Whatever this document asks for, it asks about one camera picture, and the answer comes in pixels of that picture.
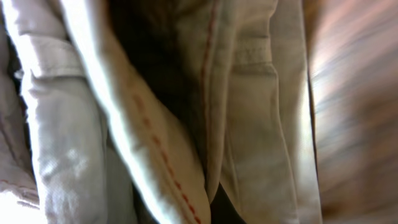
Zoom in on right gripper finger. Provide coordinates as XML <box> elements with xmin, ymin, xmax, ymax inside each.
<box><xmin>210</xmin><ymin>184</ymin><xmax>246</xmax><ymax>224</ymax></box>

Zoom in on beige khaki shorts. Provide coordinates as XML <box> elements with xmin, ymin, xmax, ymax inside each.
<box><xmin>1</xmin><ymin>1</ymin><xmax>322</xmax><ymax>223</ymax></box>

